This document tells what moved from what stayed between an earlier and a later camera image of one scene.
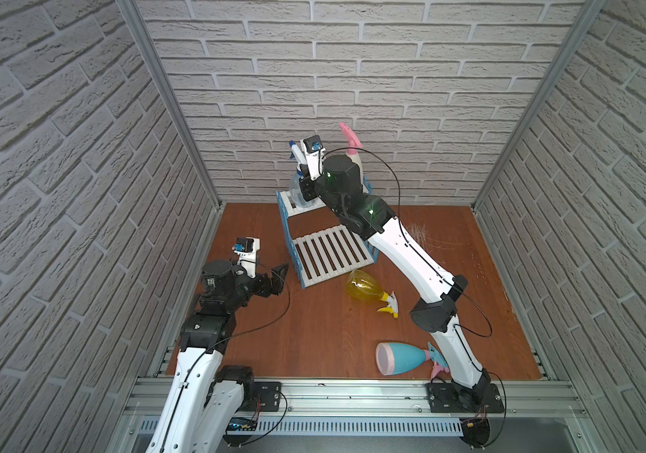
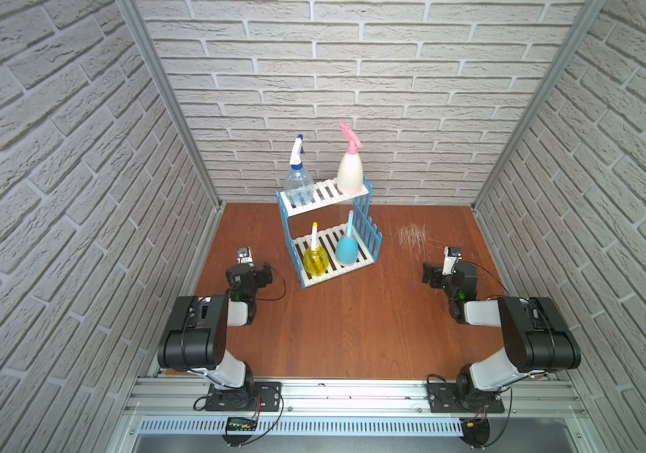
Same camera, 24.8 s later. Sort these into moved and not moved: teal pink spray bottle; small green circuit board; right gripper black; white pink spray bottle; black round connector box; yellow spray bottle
Moved: teal pink spray bottle; right gripper black; yellow spray bottle
Not moved: black round connector box; small green circuit board; white pink spray bottle
